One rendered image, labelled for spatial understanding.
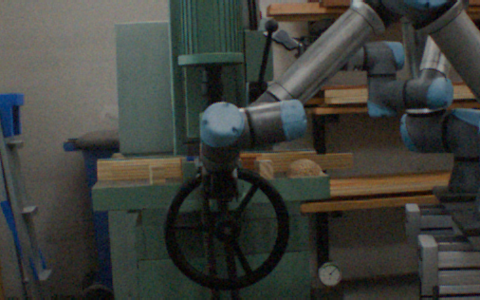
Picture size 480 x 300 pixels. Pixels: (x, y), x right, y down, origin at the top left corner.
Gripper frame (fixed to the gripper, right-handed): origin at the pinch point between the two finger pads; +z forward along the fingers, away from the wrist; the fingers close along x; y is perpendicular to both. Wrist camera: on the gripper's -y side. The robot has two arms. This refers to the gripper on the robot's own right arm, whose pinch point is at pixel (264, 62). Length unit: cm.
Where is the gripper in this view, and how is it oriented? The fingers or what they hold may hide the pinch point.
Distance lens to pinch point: 194.6
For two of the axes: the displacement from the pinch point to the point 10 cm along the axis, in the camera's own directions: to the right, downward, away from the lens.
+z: -10.0, 0.4, -0.8
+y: 0.6, -3.2, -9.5
